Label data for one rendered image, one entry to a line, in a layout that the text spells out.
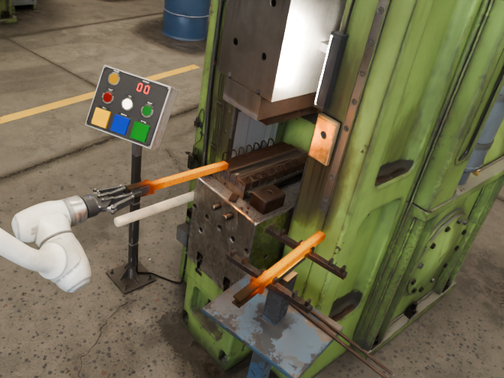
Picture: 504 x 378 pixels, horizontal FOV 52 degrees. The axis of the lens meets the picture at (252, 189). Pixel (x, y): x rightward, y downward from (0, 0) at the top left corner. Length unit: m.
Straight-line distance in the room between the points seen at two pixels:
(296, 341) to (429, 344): 1.43
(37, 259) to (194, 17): 5.38
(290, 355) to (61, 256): 0.77
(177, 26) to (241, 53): 4.78
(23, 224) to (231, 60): 0.91
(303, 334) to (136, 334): 1.14
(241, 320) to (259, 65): 0.88
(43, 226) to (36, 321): 1.26
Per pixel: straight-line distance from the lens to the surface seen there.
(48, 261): 1.51
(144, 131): 2.25
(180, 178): 1.86
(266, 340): 1.75
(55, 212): 1.63
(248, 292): 1.49
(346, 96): 1.77
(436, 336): 3.16
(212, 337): 2.55
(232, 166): 2.12
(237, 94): 1.94
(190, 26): 6.63
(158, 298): 2.88
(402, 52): 1.65
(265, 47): 1.80
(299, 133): 2.42
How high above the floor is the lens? 2.08
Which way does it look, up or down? 33 degrees down
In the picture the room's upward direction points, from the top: 11 degrees clockwise
